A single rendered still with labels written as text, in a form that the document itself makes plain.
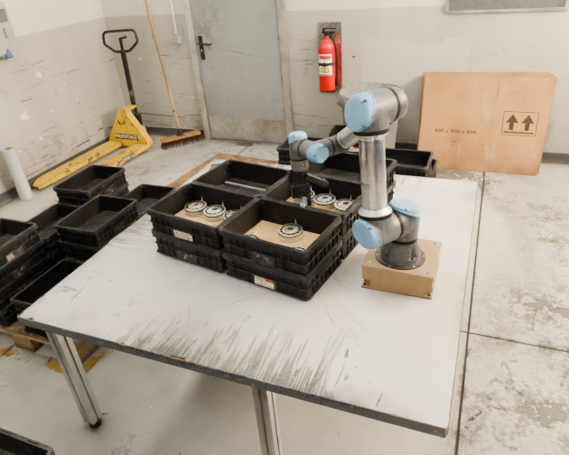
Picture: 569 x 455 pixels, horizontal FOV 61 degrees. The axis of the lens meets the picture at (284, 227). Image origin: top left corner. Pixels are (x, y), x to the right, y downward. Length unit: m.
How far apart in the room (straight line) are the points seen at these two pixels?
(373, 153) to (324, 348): 0.66
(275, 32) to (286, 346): 3.77
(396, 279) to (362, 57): 3.23
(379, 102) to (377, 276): 0.66
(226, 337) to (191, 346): 0.12
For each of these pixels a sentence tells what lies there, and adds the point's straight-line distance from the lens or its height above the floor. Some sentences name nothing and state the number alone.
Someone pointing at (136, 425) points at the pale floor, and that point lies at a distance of 2.51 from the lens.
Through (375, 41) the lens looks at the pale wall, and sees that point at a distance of 4.75.
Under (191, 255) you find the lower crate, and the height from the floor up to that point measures 0.76.
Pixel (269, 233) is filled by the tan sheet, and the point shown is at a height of 0.83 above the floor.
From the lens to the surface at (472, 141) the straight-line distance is 4.62.
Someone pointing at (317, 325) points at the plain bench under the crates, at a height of 0.70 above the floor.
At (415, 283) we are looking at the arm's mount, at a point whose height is 0.76.
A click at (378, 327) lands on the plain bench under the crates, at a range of 1.74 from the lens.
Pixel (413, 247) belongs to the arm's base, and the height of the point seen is 0.87.
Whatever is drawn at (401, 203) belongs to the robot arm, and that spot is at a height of 1.03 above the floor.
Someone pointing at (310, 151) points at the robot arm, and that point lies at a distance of 1.88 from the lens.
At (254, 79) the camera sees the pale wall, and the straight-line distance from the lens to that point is 5.20.
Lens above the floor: 1.87
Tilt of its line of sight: 30 degrees down
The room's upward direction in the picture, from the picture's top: 5 degrees counter-clockwise
